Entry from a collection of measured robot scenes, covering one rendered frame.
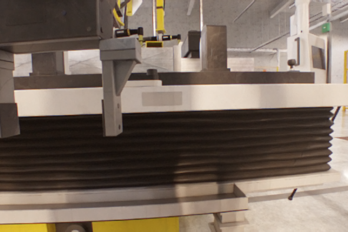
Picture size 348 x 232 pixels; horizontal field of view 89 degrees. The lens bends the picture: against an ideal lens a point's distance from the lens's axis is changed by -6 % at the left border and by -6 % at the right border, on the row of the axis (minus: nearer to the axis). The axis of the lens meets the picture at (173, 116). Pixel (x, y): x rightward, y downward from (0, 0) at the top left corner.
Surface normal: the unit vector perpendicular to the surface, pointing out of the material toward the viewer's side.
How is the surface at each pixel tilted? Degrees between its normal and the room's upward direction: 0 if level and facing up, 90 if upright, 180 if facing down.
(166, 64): 90
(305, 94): 90
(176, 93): 90
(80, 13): 90
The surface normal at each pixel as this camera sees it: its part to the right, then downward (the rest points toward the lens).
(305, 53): -0.87, 0.07
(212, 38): 0.09, 0.08
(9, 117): 1.00, -0.03
